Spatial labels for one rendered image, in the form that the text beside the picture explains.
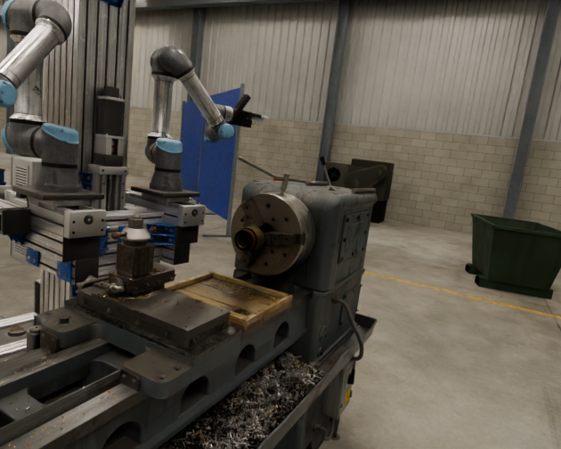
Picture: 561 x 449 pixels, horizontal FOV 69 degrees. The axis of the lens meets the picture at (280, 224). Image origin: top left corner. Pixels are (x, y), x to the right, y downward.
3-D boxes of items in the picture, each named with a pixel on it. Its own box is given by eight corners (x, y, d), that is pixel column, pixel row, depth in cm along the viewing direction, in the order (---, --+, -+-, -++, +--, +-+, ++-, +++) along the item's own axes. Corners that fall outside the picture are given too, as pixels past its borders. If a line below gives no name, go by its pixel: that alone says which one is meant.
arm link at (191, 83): (182, 36, 175) (240, 131, 200) (173, 39, 184) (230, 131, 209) (160, 50, 172) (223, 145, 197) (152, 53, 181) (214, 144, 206)
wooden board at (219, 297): (211, 281, 161) (212, 271, 161) (291, 306, 145) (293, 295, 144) (154, 300, 135) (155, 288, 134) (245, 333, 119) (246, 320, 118)
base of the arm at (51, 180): (27, 186, 148) (27, 159, 146) (68, 186, 160) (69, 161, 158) (48, 192, 139) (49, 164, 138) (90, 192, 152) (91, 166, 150)
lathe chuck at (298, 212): (234, 253, 173) (254, 182, 165) (298, 283, 160) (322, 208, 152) (222, 257, 165) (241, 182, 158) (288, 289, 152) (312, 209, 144)
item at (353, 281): (271, 384, 250) (288, 248, 236) (345, 415, 229) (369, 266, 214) (209, 438, 198) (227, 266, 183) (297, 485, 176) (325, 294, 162)
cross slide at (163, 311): (117, 286, 127) (117, 272, 126) (229, 327, 107) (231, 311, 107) (67, 299, 112) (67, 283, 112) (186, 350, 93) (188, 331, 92)
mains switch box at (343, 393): (329, 424, 219) (351, 278, 205) (359, 437, 211) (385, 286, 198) (301, 462, 190) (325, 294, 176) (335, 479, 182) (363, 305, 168)
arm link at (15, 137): (32, 159, 143) (35, -8, 134) (-4, 154, 147) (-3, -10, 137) (58, 159, 155) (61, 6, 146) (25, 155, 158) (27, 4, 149)
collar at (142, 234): (135, 233, 115) (136, 223, 114) (157, 239, 111) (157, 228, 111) (112, 236, 108) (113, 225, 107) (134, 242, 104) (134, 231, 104)
